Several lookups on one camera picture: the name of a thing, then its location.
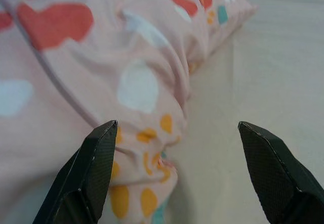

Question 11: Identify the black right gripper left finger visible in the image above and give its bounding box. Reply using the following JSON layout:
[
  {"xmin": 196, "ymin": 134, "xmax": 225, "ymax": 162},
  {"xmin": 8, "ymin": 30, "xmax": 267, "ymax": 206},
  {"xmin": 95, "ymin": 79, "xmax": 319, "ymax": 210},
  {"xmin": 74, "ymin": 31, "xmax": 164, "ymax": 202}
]
[{"xmin": 32, "ymin": 119, "xmax": 119, "ymax": 224}]

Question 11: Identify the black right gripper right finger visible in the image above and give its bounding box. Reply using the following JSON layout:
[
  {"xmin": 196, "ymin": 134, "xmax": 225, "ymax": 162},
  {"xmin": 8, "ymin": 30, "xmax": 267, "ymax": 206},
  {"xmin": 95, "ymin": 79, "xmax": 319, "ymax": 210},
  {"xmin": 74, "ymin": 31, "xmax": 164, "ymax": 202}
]
[{"xmin": 237, "ymin": 121, "xmax": 324, "ymax": 224}]

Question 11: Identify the pink spotted pillow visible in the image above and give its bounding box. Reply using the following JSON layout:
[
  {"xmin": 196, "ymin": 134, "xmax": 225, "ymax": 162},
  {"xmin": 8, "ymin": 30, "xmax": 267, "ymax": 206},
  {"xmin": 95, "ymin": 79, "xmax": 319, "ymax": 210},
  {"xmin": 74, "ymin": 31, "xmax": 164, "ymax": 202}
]
[{"xmin": 0, "ymin": 0, "xmax": 259, "ymax": 224}]

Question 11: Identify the beige sheeted mattress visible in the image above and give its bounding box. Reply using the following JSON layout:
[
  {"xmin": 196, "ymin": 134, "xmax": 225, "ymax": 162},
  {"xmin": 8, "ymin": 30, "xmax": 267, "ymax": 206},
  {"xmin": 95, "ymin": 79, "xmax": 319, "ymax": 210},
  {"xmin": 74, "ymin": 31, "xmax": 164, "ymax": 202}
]
[{"xmin": 159, "ymin": 0, "xmax": 324, "ymax": 224}]

